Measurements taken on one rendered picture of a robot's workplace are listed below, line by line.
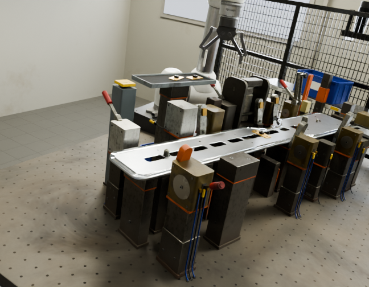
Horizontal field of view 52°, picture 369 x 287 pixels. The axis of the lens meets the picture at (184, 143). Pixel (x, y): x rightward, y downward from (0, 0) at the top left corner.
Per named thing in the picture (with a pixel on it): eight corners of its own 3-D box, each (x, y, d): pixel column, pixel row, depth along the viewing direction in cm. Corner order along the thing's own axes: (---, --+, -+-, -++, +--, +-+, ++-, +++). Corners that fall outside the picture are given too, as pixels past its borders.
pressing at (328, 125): (143, 186, 110) (144, 181, 109) (102, 155, 124) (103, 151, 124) (356, 127, 201) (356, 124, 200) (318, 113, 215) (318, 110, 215)
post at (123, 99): (112, 191, 160) (121, 90, 143) (102, 183, 165) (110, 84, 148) (127, 187, 165) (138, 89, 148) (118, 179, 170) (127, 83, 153)
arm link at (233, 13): (244, 4, 147) (240, 20, 149) (243, 3, 156) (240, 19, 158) (220, 0, 148) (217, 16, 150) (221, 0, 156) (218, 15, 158)
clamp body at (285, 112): (277, 165, 212) (294, 105, 199) (263, 158, 219) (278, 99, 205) (284, 163, 217) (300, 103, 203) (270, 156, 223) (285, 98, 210)
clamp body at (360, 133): (340, 203, 182) (364, 136, 169) (318, 192, 190) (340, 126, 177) (347, 200, 186) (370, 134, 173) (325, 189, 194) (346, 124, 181)
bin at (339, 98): (331, 104, 222) (338, 82, 217) (291, 89, 244) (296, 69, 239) (348, 103, 231) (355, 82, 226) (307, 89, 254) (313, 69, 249)
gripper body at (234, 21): (218, 15, 151) (214, 39, 154) (240, 19, 150) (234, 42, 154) (219, 14, 158) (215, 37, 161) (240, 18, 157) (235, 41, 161)
